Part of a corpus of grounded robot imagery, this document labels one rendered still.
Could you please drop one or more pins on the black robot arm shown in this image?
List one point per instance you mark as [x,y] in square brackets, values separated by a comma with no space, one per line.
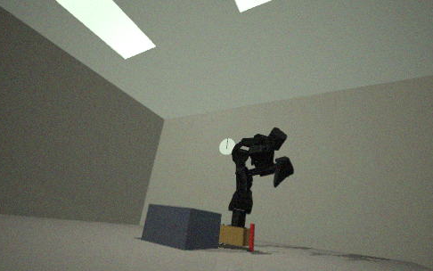
[260,147]

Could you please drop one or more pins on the red peg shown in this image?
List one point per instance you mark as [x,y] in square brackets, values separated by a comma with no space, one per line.
[252,237]

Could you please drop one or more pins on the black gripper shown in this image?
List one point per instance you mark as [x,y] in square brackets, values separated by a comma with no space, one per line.
[282,169]

